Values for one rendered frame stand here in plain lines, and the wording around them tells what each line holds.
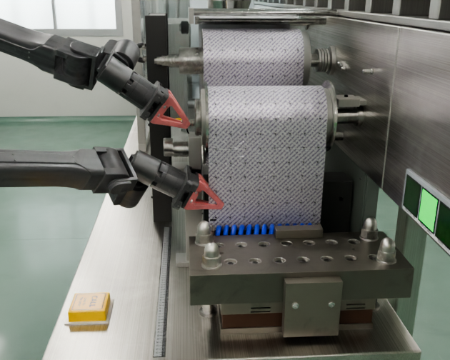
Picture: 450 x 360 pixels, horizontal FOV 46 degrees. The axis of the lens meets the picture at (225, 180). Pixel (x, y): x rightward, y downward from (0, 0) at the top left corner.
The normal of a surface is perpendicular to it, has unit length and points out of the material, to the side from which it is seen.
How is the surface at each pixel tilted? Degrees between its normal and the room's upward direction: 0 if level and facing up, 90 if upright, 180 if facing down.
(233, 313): 90
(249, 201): 91
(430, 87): 90
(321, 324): 90
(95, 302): 0
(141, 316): 0
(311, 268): 0
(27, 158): 39
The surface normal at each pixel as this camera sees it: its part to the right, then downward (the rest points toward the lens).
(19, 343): 0.00, -0.94
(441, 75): -1.00, 0.02
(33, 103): 0.07, 0.32
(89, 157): 0.56, -0.63
